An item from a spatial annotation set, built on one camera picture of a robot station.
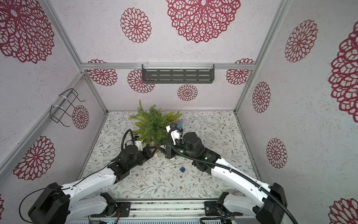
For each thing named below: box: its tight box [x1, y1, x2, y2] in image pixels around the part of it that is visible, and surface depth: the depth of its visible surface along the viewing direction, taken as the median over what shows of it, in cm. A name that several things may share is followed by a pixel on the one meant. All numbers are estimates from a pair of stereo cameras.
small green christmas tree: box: [128, 99, 183, 147], surface depth 75 cm
